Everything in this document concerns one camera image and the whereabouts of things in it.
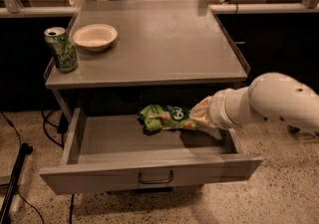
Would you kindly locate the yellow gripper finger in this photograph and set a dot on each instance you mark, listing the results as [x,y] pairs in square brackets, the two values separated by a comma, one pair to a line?
[199,113]

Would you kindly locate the green rice chip bag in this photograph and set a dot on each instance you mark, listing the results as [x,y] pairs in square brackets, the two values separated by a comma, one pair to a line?
[159,117]

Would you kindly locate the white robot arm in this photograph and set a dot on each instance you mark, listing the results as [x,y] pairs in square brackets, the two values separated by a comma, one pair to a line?
[270,97]

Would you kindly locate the open grey top drawer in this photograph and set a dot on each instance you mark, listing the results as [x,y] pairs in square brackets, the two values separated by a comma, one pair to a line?
[107,153]

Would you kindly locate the grey metal cabinet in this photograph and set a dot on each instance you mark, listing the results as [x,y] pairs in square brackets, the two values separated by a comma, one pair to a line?
[160,42]

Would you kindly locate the white paper bowl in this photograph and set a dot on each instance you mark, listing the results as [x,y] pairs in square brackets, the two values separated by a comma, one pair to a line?
[95,37]

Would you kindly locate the green soda can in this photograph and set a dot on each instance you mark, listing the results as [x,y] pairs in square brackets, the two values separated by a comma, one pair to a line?
[63,51]

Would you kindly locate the black stand leg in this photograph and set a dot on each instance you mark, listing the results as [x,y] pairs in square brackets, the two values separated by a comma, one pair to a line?
[25,149]

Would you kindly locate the metal drawer handle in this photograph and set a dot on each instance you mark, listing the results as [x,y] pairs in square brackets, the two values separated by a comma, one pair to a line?
[152,179]

